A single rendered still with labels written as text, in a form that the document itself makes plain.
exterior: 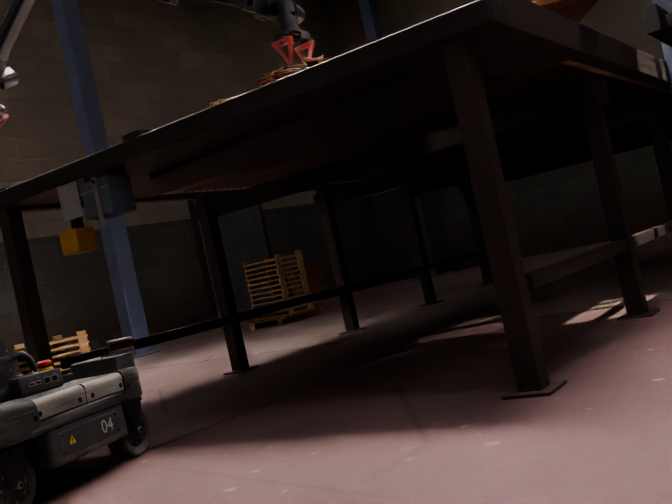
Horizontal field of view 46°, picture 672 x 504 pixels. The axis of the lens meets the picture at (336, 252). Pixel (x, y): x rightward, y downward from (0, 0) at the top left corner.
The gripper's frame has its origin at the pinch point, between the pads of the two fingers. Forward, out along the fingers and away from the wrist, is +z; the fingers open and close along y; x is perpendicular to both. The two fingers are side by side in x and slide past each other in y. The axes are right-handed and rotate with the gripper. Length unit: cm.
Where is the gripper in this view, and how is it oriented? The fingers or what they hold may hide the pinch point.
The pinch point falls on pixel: (299, 62)
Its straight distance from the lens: 245.6
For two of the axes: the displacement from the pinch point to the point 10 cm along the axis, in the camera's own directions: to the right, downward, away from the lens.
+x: -8.1, 2.4, 5.3
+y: 5.2, -1.2, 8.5
